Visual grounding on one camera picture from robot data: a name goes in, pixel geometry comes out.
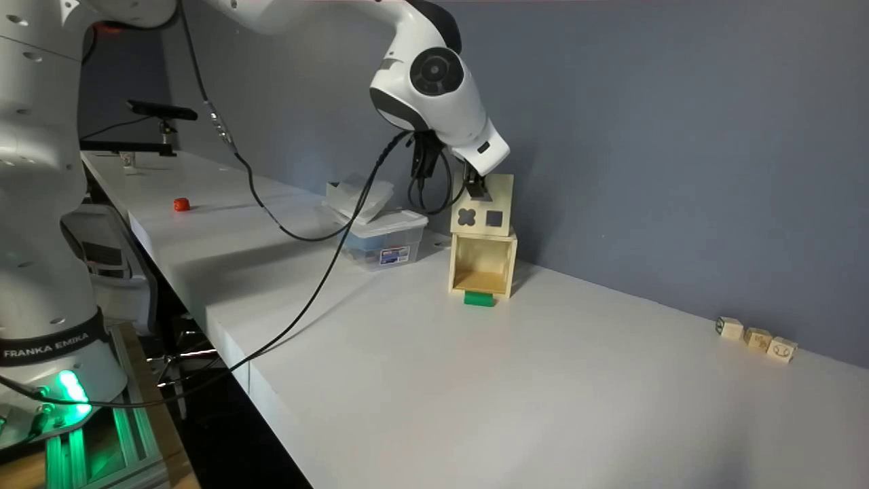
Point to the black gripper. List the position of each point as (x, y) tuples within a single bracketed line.
[(480, 175)]

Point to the green wooden block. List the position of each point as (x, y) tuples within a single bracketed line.
[(480, 300)]

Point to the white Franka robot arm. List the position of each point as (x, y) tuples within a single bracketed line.
[(443, 91)]

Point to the wooden shape sorter cube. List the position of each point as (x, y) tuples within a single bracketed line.
[(484, 265)]

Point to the white plastic container lid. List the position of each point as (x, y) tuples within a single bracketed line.
[(395, 220)]

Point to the clear plastic container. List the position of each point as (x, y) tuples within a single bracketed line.
[(389, 248)]

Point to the small wooden cube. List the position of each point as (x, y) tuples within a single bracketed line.
[(732, 329), (784, 350), (758, 341)]

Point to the small red object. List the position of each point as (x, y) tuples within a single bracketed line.
[(182, 204)]

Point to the black camera on stand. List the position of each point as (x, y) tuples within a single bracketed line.
[(163, 110)]

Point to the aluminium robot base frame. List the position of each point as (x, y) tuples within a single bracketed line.
[(98, 456)]

